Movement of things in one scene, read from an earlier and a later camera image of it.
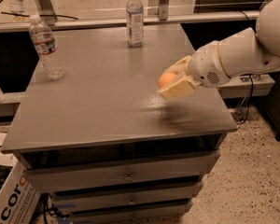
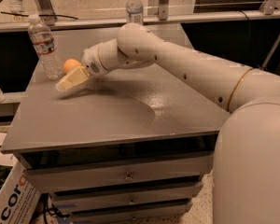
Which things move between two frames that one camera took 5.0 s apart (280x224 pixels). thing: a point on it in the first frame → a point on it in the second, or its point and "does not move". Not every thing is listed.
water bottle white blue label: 134,15 does not move
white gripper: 204,64 → 91,61
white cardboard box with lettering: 17,201 does not move
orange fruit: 165,78 → 71,63
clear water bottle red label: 43,39 does not move
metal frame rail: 120,21 does not move
